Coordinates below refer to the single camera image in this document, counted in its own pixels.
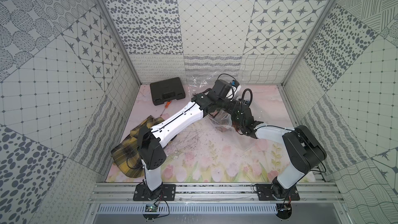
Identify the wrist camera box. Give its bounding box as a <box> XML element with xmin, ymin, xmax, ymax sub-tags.
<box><xmin>210</xmin><ymin>79</ymin><xmax>241</xmax><ymax>101</ymax></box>
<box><xmin>239</xmin><ymin>97</ymin><xmax>253</xmax><ymax>107</ymax></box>

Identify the aluminium mounting rail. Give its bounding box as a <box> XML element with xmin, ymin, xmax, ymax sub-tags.
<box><xmin>88</xmin><ymin>182</ymin><xmax>344</xmax><ymax>203</ymax></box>

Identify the red plaid shirt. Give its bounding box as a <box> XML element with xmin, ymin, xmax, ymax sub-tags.
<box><xmin>215</xmin><ymin>121</ymin><xmax>237</xmax><ymax>132</ymax></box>

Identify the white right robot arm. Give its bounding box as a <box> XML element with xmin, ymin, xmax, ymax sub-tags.
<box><xmin>231</xmin><ymin>109</ymin><xmax>327</xmax><ymax>200</ymax></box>

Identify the clear plastic vacuum bag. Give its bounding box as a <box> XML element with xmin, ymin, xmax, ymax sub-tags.
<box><xmin>191</xmin><ymin>77</ymin><xmax>278</xmax><ymax>141</ymax></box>

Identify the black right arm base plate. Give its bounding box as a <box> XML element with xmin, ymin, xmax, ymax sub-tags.
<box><xmin>253</xmin><ymin>184</ymin><xmax>300</xmax><ymax>201</ymax></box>

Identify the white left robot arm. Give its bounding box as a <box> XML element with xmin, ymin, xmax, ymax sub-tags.
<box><xmin>137</xmin><ymin>93</ymin><xmax>240</xmax><ymax>192</ymax></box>

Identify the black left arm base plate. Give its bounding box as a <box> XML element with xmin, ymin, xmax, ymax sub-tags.
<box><xmin>133</xmin><ymin>183</ymin><xmax>176</xmax><ymax>201</ymax></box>

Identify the orange handled screwdriver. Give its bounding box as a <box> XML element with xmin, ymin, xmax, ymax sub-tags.
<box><xmin>164</xmin><ymin>101</ymin><xmax>171</xmax><ymax>109</ymax></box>

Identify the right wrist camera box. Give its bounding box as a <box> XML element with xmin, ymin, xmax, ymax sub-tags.
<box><xmin>239</xmin><ymin>97</ymin><xmax>253</xmax><ymax>107</ymax></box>

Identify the black plastic tool case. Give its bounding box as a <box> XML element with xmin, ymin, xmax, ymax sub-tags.
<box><xmin>150</xmin><ymin>77</ymin><xmax>186</xmax><ymax>106</ymax></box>

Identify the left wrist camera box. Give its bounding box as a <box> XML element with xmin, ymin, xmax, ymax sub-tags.
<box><xmin>210</xmin><ymin>79</ymin><xmax>241</xmax><ymax>101</ymax></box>

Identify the yellow plaid shirt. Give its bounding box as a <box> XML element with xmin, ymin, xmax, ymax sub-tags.
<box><xmin>110</xmin><ymin>115</ymin><xmax>164</xmax><ymax>178</ymax></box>

